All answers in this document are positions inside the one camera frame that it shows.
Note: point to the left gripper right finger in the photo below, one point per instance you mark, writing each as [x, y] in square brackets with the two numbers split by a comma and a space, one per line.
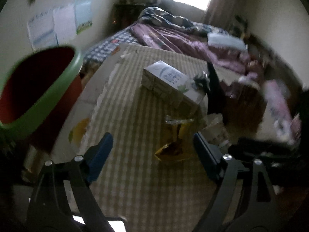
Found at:
[210, 157]

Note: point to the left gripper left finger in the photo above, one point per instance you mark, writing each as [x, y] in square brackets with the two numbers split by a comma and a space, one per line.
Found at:
[96, 156]

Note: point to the yellow snack wrapper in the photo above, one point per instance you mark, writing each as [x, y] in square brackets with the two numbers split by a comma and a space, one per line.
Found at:
[178, 141]

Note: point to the beige checkered mat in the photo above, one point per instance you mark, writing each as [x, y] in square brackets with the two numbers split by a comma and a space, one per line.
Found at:
[134, 184]

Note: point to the black pointed bag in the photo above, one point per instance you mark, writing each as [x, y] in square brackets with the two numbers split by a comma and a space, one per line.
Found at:
[217, 100]

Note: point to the pink plastic package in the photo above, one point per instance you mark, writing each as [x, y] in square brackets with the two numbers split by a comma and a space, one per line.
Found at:
[288, 128]

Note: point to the red bin with green rim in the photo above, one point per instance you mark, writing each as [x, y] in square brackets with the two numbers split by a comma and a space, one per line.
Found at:
[34, 86]

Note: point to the white milk carton box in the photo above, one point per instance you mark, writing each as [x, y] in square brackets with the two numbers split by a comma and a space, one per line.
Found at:
[173, 86]

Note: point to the blue plaid bed sheet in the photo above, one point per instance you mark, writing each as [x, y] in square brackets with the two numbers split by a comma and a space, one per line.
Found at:
[100, 51]

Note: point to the purple duvet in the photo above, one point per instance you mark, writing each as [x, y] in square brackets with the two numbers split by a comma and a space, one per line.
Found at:
[175, 41]

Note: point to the white pillow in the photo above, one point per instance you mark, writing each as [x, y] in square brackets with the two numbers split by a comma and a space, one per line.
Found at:
[225, 41]

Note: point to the dark wooden shelf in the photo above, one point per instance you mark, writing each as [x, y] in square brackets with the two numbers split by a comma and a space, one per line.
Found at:
[125, 15]

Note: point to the blue grey patterned quilt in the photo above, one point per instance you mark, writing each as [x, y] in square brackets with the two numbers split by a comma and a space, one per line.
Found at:
[156, 16]

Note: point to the left wall chart poster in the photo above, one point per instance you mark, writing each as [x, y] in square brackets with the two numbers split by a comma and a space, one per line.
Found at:
[41, 31]

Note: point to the middle white wall poster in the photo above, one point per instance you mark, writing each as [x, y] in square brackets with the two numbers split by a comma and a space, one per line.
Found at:
[64, 23]

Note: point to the right green wall poster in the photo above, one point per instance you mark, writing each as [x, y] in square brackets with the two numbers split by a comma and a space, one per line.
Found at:
[83, 13]

